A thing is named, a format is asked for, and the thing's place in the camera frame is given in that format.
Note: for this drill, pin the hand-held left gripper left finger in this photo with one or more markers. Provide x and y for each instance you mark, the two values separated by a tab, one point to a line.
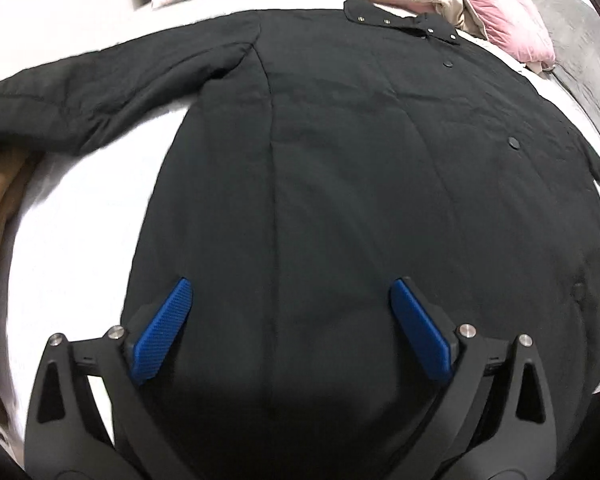
162	327

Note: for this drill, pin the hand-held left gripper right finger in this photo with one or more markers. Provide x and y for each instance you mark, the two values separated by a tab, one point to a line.
422	327

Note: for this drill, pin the black padded coat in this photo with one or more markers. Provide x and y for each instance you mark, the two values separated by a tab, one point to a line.
330	160

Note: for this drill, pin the white checked bedspread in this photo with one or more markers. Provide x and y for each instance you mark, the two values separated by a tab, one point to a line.
75	205

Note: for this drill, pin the grey quilted blanket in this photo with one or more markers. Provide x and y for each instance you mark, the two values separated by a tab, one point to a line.
580	45

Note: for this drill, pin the pink velvet pillow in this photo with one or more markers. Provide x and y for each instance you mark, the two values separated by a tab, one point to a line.
515	20

